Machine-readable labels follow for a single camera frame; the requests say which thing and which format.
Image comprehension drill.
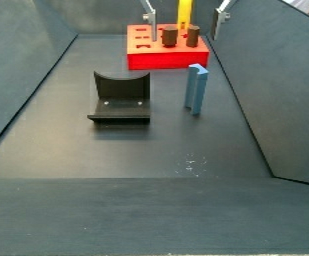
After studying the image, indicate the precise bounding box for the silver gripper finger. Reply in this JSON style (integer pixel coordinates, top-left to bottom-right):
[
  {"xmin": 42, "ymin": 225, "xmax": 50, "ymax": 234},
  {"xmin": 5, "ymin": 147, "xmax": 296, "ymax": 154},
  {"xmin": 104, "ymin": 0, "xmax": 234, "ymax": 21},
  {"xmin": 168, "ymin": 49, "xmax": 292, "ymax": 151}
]
[
  {"xmin": 212, "ymin": 0, "xmax": 232, "ymax": 39},
  {"xmin": 140, "ymin": 0, "xmax": 157, "ymax": 42}
]

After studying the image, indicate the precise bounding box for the blue arch block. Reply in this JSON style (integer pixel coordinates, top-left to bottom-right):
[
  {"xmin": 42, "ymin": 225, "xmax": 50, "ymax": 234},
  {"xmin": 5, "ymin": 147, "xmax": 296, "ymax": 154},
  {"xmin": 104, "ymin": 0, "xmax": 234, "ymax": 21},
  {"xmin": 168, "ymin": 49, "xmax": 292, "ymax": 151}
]
[{"xmin": 185, "ymin": 64, "xmax": 209, "ymax": 115}]

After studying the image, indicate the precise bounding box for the red foam peg board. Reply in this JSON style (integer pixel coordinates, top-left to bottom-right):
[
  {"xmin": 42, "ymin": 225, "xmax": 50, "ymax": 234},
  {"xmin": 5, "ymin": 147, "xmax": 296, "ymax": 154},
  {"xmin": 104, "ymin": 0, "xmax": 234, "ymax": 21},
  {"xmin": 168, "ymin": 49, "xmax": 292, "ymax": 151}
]
[{"xmin": 126, "ymin": 24, "xmax": 210, "ymax": 70}]

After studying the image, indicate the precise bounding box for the dark brown hexagonal peg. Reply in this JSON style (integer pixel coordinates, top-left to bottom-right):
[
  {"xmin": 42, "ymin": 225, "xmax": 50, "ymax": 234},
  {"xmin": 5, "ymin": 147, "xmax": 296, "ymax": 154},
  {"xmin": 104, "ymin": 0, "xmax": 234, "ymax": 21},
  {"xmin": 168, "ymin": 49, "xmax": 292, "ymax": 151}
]
[{"xmin": 162, "ymin": 25, "xmax": 178, "ymax": 47}]

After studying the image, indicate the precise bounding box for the dark brown rounded peg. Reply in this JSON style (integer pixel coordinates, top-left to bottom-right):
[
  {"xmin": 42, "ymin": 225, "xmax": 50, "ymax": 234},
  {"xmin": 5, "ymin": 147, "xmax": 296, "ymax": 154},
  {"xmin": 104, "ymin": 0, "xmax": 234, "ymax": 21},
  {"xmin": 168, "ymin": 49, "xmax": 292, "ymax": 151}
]
[{"xmin": 186, "ymin": 25, "xmax": 200, "ymax": 47}]

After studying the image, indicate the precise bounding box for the yellow slotted block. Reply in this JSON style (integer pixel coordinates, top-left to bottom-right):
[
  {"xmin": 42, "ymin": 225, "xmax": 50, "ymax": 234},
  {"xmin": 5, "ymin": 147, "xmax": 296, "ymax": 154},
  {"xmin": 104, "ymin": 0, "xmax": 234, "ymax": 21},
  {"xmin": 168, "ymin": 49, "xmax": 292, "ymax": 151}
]
[{"xmin": 177, "ymin": 0, "xmax": 193, "ymax": 29}]

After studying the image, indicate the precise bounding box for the black curved holder stand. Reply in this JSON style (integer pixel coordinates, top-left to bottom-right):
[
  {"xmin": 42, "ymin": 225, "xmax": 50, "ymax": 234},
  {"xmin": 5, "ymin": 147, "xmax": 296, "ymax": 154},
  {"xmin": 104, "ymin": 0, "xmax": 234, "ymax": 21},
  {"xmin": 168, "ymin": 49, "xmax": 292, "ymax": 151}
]
[{"xmin": 88, "ymin": 73, "xmax": 152, "ymax": 122}]

